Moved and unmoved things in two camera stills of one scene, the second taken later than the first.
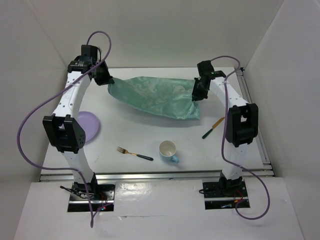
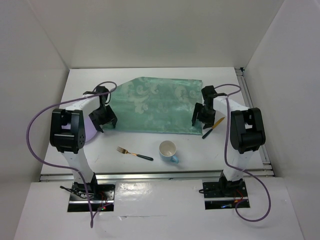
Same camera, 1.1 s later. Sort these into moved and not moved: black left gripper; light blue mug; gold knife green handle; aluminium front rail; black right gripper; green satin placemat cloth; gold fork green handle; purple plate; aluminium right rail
Moved: black right gripper; green satin placemat cloth; black left gripper
Not moved: aluminium right rail; light blue mug; purple plate; gold fork green handle; gold knife green handle; aluminium front rail
